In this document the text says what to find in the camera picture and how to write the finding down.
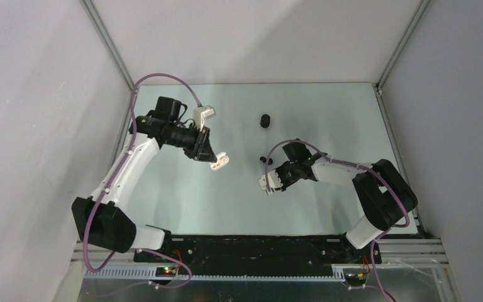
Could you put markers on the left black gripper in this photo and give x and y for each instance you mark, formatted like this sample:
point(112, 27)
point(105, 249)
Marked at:
point(203, 139)

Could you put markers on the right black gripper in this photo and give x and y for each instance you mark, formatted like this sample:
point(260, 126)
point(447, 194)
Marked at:
point(278, 170)

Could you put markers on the white earbud charging case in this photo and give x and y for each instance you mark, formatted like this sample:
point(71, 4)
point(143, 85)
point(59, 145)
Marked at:
point(222, 160)

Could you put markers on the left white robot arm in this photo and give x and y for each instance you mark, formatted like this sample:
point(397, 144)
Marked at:
point(100, 218)

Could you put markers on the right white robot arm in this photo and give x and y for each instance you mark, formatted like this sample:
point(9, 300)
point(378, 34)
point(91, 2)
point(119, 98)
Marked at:
point(386, 199)

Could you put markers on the black earbud charging case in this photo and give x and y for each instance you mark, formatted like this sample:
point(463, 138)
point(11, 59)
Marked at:
point(265, 120)

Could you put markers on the black earbud pair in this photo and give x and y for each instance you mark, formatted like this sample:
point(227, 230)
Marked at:
point(263, 159)

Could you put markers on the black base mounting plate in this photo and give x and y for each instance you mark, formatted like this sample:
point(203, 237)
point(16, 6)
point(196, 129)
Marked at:
point(261, 256)

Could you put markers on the left controller board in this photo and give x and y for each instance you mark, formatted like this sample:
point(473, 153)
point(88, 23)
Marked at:
point(166, 272)

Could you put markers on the controller board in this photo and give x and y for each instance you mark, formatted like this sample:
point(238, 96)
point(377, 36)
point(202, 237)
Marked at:
point(357, 280)
point(166, 272)

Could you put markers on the right controller board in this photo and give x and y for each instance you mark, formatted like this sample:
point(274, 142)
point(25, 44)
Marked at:
point(357, 280)

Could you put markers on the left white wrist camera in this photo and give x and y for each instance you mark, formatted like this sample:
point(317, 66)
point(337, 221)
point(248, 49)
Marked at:
point(201, 114)

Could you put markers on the right aluminium frame post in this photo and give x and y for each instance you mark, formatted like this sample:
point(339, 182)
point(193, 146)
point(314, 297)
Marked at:
point(402, 42)

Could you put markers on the aluminium frame post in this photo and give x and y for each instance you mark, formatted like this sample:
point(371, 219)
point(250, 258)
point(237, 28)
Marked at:
point(402, 42)
point(106, 39)

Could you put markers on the left aluminium frame post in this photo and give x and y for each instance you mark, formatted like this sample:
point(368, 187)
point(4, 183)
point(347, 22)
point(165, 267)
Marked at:
point(106, 39)

